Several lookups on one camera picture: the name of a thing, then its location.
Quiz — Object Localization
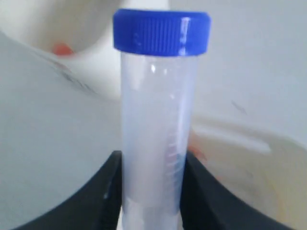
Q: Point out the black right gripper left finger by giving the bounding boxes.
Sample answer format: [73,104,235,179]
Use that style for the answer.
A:
[18,151,122,230]

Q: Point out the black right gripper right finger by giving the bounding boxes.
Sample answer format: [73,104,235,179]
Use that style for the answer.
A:
[180,152,288,230]

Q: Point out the blue cap tube upright-end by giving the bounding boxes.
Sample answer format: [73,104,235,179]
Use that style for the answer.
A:
[113,9,211,230]

